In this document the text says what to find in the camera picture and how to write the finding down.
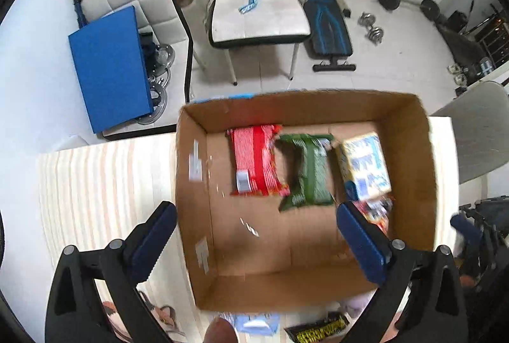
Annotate orange snack bag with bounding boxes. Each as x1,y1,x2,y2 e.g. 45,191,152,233
353,196,394,235

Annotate black shoe shine wipes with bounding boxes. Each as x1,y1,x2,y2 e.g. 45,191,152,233
285,311,349,343

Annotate blue white tissue box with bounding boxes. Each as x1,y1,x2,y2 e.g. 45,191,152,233
336,132,392,201

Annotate green snack packet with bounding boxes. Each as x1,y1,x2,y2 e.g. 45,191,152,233
279,134,335,212

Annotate red snack pack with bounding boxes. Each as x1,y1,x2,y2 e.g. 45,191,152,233
226,124,290,197

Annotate blue cat tissue pack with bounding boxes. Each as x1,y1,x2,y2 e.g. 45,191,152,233
220,313,280,336

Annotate person's left hand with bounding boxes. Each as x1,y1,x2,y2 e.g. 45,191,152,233
203,317,238,343

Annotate purple plush toy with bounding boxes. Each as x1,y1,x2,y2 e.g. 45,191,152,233
340,290,375,320

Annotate grey shell chair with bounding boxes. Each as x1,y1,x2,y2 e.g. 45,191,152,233
433,81,509,184

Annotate open cardboard box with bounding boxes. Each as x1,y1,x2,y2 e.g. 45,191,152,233
176,90,437,313

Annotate chrome dumbbell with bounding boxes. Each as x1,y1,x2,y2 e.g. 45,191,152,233
358,12,376,28

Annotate blue black weight bench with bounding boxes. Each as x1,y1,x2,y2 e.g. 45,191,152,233
304,0,356,73

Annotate floor barbell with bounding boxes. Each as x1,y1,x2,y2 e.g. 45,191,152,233
377,0,441,22

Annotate blue foam board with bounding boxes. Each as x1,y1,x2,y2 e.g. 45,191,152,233
68,6,154,134

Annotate white padded chair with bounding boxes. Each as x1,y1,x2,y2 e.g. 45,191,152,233
191,0,312,86

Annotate blue packet on chair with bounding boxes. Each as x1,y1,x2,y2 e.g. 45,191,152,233
238,0,259,15

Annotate white quilted side chair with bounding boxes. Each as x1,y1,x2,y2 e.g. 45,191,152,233
73,0,194,141

